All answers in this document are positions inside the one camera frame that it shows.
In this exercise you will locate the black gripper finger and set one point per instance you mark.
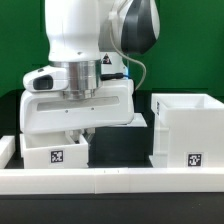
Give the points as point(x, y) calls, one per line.
point(89, 134)
point(73, 136)

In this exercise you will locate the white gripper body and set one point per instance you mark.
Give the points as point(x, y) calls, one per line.
point(44, 108)

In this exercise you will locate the white small drawer box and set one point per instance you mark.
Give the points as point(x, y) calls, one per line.
point(54, 151)

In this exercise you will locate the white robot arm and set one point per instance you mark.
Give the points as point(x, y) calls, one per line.
point(72, 93)

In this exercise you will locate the white marker sheet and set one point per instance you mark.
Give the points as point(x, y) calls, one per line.
point(138, 121)

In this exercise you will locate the white L-shaped boundary rail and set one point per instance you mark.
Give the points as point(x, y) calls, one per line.
point(115, 180)

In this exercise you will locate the white left rail piece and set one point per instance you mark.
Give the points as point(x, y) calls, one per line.
point(7, 149)

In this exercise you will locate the white drawer cabinet frame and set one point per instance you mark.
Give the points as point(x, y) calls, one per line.
point(188, 131)

